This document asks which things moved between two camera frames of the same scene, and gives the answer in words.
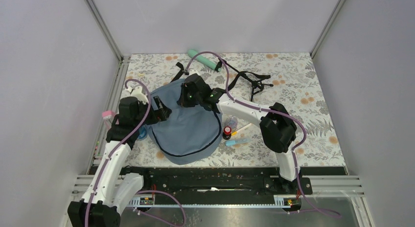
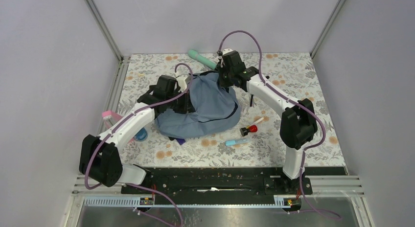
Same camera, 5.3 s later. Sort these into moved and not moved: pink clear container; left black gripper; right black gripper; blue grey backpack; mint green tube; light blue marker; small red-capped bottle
Moved: left black gripper; blue grey backpack; small red-capped bottle; right black gripper
Not moved: light blue marker; mint green tube; pink clear container
